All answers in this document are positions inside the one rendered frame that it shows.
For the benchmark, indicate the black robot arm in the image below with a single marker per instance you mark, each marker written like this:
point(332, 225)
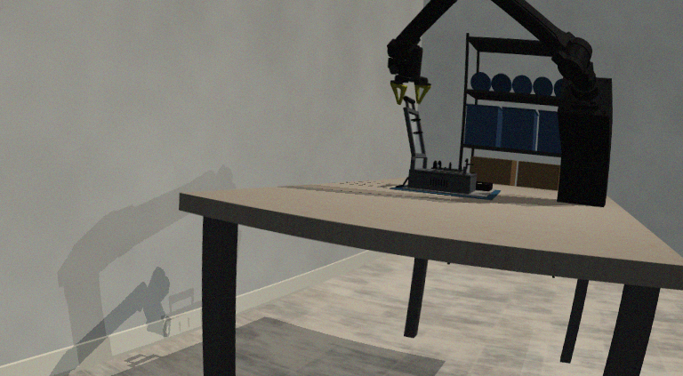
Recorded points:
point(572, 57)

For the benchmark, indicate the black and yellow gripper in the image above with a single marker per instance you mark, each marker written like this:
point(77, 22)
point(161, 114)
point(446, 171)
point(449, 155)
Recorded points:
point(413, 72)

